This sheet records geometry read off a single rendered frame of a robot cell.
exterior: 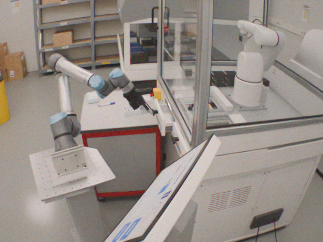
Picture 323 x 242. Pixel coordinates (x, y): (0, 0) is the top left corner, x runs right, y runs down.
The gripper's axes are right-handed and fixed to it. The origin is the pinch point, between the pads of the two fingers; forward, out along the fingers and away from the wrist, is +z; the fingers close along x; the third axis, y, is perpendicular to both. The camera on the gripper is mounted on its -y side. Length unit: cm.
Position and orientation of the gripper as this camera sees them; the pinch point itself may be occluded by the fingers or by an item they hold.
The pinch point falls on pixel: (151, 110)
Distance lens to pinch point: 172.7
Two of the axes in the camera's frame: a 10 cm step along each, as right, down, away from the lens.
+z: 5.5, 6.7, 5.0
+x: 1.8, 4.9, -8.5
